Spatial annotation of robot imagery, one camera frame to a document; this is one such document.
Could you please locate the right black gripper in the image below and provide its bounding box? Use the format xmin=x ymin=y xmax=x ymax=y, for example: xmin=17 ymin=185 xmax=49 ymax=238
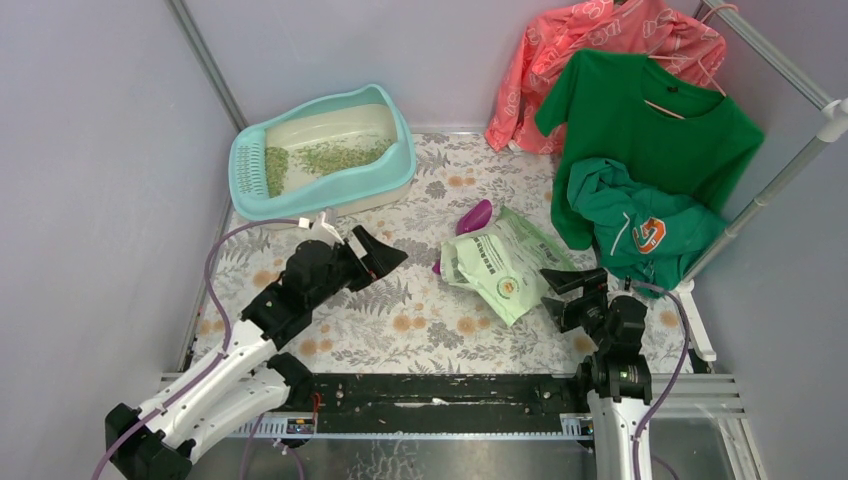
xmin=538 ymin=268 xmax=612 ymax=350

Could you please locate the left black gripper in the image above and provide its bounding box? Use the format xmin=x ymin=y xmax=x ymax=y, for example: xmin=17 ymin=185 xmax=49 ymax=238
xmin=308 ymin=227 xmax=409 ymax=312

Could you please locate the green cat litter bag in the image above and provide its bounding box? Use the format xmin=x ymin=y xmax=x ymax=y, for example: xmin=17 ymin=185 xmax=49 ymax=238
xmin=439 ymin=207 xmax=576 ymax=326

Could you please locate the purple litter scoop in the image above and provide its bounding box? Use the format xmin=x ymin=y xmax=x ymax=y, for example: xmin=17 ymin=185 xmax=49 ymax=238
xmin=432 ymin=199 xmax=493 ymax=275

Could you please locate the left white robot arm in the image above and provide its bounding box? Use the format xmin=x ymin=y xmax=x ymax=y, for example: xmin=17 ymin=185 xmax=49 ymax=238
xmin=92 ymin=213 xmax=408 ymax=479

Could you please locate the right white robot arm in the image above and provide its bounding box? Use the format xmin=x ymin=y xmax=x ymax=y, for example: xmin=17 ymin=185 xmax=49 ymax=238
xmin=540 ymin=268 xmax=653 ymax=479

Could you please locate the teal cat litter box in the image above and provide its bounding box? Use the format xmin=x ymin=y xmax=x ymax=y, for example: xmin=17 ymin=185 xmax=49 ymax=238
xmin=228 ymin=84 xmax=417 ymax=221

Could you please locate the green litter pile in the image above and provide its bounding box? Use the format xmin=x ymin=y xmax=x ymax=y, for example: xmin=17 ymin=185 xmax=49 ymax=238
xmin=265 ymin=136 xmax=394 ymax=198

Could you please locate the floral patterned mat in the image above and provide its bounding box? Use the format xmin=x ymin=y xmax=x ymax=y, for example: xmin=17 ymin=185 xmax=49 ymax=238
xmin=192 ymin=132 xmax=694 ymax=376

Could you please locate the green jersey with orange logo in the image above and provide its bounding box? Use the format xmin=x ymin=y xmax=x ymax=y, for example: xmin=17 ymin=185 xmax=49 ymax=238
xmin=566 ymin=158 xmax=726 ymax=290

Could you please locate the green t-shirt on hanger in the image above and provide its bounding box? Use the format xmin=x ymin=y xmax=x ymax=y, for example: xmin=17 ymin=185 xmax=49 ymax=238
xmin=533 ymin=49 xmax=765 ymax=250

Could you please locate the pink patterned garment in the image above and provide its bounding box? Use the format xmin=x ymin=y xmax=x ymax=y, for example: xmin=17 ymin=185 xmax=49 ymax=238
xmin=484 ymin=0 xmax=726 ymax=154

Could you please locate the pink clothes hanger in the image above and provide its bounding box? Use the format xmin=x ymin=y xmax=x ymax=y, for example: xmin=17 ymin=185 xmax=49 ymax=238
xmin=643 ymin=3 xmax=740 ymax=121

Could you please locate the metal clothes rack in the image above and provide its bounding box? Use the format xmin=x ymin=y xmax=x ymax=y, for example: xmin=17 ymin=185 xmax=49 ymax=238
xmin=684 ymin=1 xmax=847 ymax=370

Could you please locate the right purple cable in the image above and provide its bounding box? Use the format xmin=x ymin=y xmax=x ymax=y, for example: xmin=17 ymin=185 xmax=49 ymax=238
xmin=629 ymin=281 xmax=694 ymax=480

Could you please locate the purple cable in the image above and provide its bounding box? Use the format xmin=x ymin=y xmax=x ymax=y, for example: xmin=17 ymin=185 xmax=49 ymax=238
xmin=629 ymin=281 xmax=694 ymax=480
xmin=91 ymin=218 xmax=313 ymax=480

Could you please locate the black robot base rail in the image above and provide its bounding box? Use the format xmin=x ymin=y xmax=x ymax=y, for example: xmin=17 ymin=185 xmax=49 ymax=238
xmin=280 ymin=373 xmax=590 ymax=436

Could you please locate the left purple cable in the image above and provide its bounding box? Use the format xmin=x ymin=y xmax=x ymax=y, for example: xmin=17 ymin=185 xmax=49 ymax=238
xmin=91 ymin=218 xmax=313 ymax=480

